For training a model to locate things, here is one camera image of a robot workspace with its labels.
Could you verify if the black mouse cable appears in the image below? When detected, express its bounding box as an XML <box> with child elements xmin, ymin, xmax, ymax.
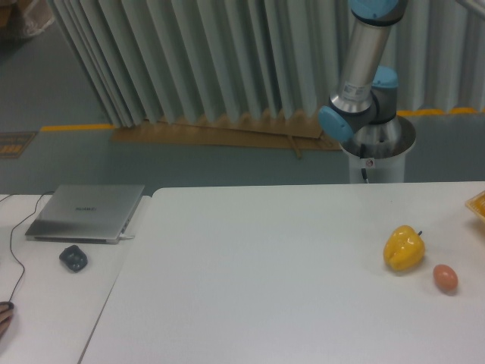
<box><xmin>0</xmin><ymin>190</ymin><xmax>56</xmax><ymax>303</ymax></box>

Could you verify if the pale green folding curtain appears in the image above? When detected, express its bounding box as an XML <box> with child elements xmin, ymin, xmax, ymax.
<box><xmin>50</xmin><ymin>1</ymin><xmax>484</xmax><ymax>127</ymax></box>

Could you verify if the black small tray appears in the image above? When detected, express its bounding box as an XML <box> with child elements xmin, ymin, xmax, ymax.
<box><xmin>59</xmin><ymin>245</ymin><xmax>89</xmax><ymax>273</ymax></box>

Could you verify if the person's hand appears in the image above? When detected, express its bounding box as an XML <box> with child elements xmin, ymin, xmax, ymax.
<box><xmin>0</xmin><ymin>301</ymin><xmax>15</xmax><ymax>337</ymax></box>

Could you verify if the brown egg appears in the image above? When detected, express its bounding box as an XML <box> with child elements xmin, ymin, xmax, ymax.
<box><xmin>433</xmin><ymin>264</ymin><xmax>458</xmax><ymax>293</ymax></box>

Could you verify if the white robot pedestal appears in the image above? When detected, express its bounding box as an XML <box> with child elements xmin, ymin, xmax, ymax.
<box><xmin>341</xmin><ymin>143</ymin><xmax>415</xmax><ymax>184</ymax></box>

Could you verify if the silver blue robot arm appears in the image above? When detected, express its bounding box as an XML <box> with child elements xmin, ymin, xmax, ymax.
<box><xmin>318</xmin><ymin>1</ymin><xmax>484</xmax><ymax>158</ymax></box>

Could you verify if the yellow bell pepper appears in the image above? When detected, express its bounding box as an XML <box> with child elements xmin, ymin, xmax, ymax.
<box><xmin>383</xmin><ymin>225</ymin><xmax>426</xmax><ymax>271</ymax></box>

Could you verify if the silver closed laptop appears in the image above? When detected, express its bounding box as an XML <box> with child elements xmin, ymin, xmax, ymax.
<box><xmin>25</xmin><ymin>184</ymin><xmax>145</xmax><ymax>243</ymax></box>

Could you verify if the brown cardboard sheet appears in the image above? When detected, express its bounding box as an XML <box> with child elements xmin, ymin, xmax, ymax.
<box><xmin>111</xmin><ymin>111</ymin><xmax>340</xmax><ymax>158</ymax></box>

